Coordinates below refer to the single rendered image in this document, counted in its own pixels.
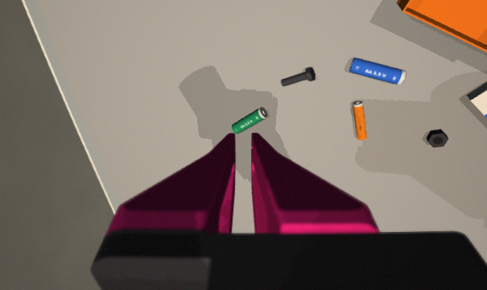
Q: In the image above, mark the black hex nut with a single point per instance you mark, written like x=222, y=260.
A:
x=437, y=138

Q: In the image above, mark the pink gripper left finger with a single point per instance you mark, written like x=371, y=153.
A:
x=199, y=196

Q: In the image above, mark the orange battery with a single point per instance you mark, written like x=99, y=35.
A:
x=359, y=118

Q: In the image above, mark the green aa battery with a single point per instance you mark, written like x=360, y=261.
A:
x=249, y=120

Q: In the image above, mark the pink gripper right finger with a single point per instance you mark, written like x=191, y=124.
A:
x=288, y=198

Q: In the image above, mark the black hex bolt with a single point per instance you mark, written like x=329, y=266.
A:
x=309, y=75

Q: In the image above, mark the blue aa battery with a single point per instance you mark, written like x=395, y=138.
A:
x=377, y=71

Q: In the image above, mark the orange rack of three bins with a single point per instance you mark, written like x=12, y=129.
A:
x=464, y=19

